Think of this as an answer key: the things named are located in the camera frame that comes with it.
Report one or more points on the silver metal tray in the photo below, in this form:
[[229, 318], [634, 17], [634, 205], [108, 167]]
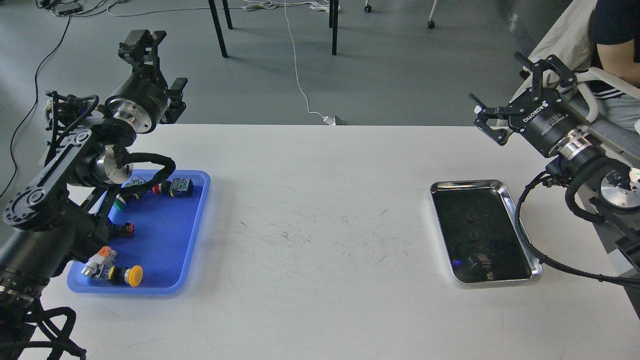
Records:
[[476, 219]]

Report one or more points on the seated person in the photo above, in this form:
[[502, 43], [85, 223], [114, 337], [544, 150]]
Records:
[[615, 31]]

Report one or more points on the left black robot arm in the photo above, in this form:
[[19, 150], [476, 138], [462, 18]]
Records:
[[62, 214]]

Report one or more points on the black push button switch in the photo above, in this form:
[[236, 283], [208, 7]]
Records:
[[125, 230]]

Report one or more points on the black power strip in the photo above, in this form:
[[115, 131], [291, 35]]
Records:
[[67, 8]]

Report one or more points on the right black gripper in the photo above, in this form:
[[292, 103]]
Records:
[[543, 124]]

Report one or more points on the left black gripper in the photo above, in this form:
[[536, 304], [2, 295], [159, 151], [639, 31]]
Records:
[[143, 99]]

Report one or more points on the beige jacket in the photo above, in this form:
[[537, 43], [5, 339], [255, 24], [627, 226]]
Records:
[[569, 38]]

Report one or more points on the yellow push button switch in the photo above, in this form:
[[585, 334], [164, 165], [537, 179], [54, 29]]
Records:
[[131, 276]]

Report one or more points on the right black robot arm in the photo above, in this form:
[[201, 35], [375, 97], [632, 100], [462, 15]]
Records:
[[599, 189]]

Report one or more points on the white power adapter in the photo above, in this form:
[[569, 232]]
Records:
[[333, 121]]

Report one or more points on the red push button switch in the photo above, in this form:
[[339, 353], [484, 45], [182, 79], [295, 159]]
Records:
[[178, 187]]

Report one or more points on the blue plastic tray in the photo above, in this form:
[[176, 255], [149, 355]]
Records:
[[165, 232]]

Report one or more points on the orange grey switch block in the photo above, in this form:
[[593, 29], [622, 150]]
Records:
[[99, 265]]

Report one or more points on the black table leg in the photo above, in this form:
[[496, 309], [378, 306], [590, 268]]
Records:
[[226, 8], [333, 25], [218, 28]]

